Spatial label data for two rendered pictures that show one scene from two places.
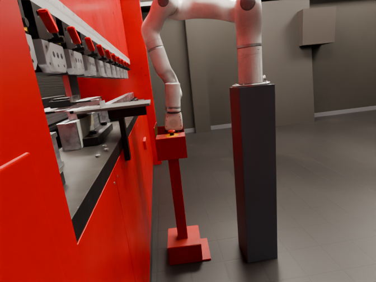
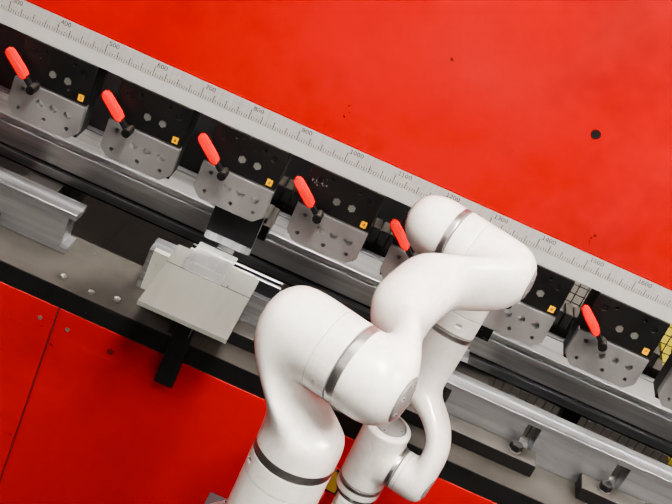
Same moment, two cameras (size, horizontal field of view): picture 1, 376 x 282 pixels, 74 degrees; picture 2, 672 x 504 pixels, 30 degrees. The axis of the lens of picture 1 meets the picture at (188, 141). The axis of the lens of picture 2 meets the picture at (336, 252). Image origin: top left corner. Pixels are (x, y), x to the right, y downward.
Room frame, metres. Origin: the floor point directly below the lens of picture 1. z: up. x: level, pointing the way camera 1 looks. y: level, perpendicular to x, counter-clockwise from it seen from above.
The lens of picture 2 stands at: (1.38, -1.82, 2.21)
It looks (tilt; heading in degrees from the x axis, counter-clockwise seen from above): 26 degrees down; 95
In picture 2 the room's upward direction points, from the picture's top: 24 degrees clockwise
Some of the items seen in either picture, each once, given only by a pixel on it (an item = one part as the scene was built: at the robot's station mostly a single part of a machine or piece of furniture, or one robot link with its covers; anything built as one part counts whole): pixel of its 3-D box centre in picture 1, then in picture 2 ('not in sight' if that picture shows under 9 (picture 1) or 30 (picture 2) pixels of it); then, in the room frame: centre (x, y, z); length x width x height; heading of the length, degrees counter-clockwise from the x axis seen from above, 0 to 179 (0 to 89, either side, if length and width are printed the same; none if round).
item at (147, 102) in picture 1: (116, 106); (200, 291); (0.97, 0.26, 1.00); 0.26 x 0.18 x 0.01; 96
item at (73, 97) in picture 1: (72, 88); (234, 226); (0.96, 0.41, 1.08); 0.10 x 0.02 x 0.10; 6
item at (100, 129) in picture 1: (99, 133); (214, 322); (1.01, 0.36, 0.89); 0.30 x 0.05 x 0.03; 6
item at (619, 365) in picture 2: (106, 65); (614, 333); (1.73, 0.49, 1.21); 0.15 x 0.09 x 0.17; 6
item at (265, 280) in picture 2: (80, 112); (234, 271); (1.00, 0.41, 0.99); 0.20 x 0.03 x 0.03; 6
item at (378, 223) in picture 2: not in sight; (349, 218); (1.13, 0.83, 1.02); 0.37 x 0.06 x 0.04; 6
